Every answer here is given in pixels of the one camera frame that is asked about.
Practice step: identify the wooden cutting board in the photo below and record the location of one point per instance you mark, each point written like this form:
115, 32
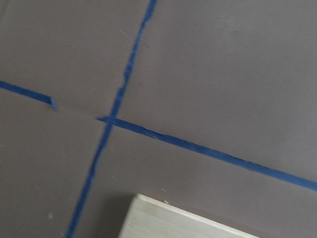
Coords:
150, 218

